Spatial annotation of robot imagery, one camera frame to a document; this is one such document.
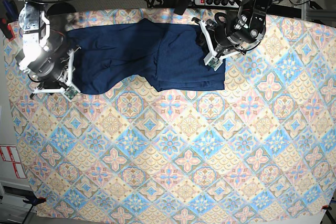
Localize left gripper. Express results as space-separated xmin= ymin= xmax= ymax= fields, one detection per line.
xmin=192 ymin=17 xmax=263 ymax=71

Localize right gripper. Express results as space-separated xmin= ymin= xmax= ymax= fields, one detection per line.
xmin=27 ymin=46 xmax=80 ymax=100

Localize blue long-sleeve shirt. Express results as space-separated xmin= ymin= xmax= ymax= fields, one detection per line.
xmin=67 ymin=19 xmax=225 ymax=95

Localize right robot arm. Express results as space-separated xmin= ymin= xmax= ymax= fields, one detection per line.
xmin=15 ymin=0 xmax=80 ymax=101

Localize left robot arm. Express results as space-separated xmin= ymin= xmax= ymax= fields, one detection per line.
xmin=192 ymin=0 xmax=273 ymax=71

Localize white power strip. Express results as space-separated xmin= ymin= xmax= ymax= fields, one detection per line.
xmin=194 ymin=0 xmax=239 ymax=8

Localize black round stand base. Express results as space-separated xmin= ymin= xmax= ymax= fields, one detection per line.
xmin=47 ymin=2 xmax=76 ymax=16

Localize black red table clamp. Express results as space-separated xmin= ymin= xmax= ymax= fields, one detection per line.
xmin=0 ymin=18 xmax=15 ymax=41

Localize white red-bordered label stickers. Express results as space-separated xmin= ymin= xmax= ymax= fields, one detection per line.
xmin=1 ymin=145 xmax=26 ymax=179

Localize patterned tile tablecloth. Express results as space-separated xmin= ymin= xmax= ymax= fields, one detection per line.
xmin=3 ymin=15 xmax=335 ymax=223

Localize black clamp bottom left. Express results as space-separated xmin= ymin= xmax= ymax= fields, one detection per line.
xmin=23 ymin=196 xmax=46 ymax=206

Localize black clamp bottom right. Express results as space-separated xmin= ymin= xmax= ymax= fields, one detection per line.
xmin=322 ymin=205 xmax=332 ymax=211

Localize black bar under mount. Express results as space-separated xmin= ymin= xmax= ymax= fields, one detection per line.
xmin=174 ymin=0 xmax=191 ymax=15

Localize blue handled clamp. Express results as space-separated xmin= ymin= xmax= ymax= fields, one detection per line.
xmin=2 ymin=0 xmax=19 ymax=23

